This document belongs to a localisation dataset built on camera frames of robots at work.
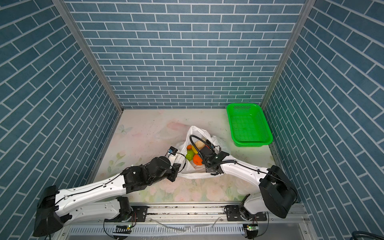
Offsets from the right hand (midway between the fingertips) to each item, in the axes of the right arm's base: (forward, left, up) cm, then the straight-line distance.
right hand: (212, 164), depth 86 cm
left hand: (-7, +16, +11) cm, 20 cm away
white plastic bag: (-5, +13, +2) cm, 14 cm away
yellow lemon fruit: (+9, +12, +1) cm, 15 cm away
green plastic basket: (+36, -27, -6) cm, 46 cm away
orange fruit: (+2, +9, +1) cm, 9 cm away
